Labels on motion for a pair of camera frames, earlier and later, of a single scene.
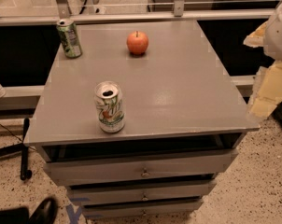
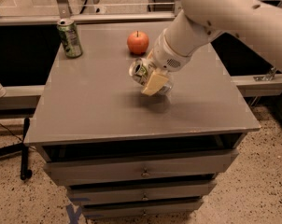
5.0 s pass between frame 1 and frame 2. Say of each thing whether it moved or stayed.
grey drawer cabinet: stayed
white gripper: moved
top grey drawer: stayed
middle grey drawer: stayed
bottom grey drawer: stayed
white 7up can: moved
